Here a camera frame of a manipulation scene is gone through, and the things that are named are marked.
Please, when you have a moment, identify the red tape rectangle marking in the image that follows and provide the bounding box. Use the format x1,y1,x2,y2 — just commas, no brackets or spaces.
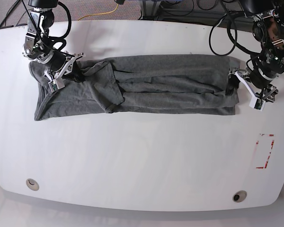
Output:
253,134,275,169

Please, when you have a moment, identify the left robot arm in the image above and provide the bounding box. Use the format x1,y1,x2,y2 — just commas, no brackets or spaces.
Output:
213,0,284,104

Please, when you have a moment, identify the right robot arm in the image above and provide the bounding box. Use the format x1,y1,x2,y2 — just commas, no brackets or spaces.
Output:
24,0,85,82

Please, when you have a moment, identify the left table cable grommet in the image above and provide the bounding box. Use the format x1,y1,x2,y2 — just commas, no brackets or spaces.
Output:
26,179,39,191

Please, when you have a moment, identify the right table cable grommet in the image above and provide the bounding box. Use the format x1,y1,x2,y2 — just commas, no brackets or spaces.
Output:
232,191,247,203

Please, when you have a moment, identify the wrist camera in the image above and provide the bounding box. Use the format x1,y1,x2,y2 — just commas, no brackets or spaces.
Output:
48,78,65,92
249,96,266,111

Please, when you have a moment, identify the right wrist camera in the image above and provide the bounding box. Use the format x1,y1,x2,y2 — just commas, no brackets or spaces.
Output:
48,78,65,92

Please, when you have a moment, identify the yellow cable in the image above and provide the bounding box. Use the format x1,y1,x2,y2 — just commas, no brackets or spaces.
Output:
78,3,119,21

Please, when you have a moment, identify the table cable grommet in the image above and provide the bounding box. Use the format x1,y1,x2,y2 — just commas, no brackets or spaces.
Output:
26,179,39,191
232,191,247,203

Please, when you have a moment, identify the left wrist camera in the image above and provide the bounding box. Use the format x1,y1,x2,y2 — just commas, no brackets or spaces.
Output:
249,96,266,111

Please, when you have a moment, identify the aluminium frame stand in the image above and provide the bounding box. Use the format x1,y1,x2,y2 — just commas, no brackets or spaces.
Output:
139,0,162,20

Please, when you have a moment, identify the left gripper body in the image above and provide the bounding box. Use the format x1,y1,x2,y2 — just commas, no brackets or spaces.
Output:
228,68,276,100

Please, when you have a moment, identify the grey t-shirt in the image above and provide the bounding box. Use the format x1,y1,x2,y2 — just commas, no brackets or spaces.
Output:
29,54,240,121

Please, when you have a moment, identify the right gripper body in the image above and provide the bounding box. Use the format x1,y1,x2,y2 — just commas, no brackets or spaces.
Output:
43,51,84,81

